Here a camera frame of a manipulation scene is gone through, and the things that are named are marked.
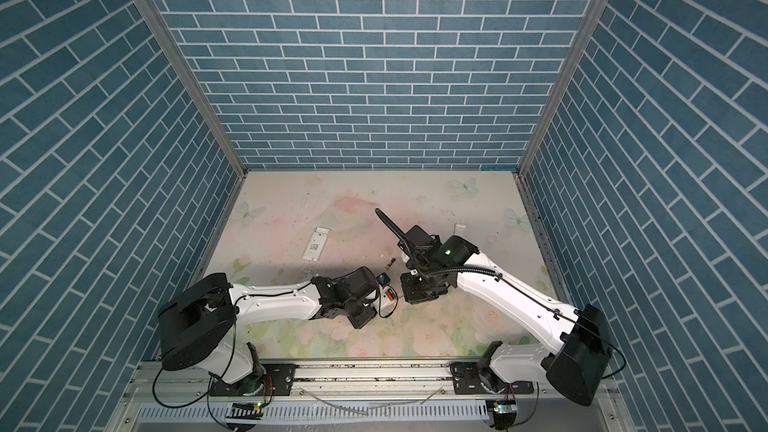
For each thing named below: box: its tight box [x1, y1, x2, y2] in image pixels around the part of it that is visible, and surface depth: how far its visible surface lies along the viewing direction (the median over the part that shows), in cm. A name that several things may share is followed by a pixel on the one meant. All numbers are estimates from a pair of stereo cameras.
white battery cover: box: [453, 223, 467, 239], surface depth 107 cm
